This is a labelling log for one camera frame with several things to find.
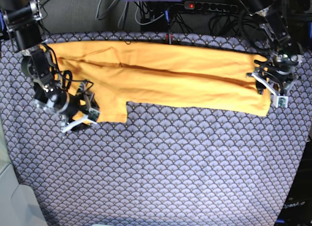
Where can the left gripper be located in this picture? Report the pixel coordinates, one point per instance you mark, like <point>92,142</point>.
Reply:
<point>277,80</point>

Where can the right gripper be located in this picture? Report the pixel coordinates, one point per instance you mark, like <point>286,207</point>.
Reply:
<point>79,111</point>

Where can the yellow T-shirt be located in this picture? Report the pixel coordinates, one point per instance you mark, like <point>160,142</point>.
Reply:
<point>162,74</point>

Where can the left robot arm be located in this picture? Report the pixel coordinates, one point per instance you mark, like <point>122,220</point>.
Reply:
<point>282,49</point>

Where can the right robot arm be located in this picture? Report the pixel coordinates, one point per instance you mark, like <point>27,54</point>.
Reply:
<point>22,23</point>

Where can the blue patterned table cloth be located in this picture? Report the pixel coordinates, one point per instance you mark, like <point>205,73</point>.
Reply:
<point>164,166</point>

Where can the red black clip marker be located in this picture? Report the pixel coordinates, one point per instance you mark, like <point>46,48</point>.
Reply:
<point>169,38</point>

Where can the black power strip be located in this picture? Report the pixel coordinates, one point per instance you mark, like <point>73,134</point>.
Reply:
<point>207,6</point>

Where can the white plastic bin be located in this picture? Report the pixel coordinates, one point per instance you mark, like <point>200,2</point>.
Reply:
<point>18,203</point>

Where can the black OpenArm box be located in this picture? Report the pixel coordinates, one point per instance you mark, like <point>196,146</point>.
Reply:
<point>297,209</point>

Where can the blue cable plug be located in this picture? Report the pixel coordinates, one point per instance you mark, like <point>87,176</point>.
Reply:
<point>166,13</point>

